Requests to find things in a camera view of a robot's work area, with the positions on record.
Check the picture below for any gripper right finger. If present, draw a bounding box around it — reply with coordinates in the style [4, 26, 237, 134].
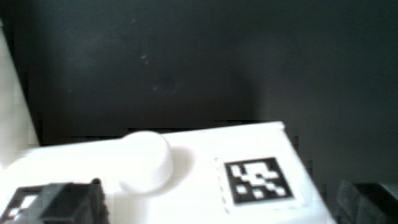
[336, 181, 398, 224]

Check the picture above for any white drawer cabinet frame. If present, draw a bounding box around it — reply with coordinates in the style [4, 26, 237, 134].
[0, 20, 39, 168]

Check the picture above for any white drawer box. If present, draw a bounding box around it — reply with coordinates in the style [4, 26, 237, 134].
[0, 122, 336, 224]

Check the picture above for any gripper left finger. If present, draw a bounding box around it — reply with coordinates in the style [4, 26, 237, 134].
[39, 178, 110, 224]

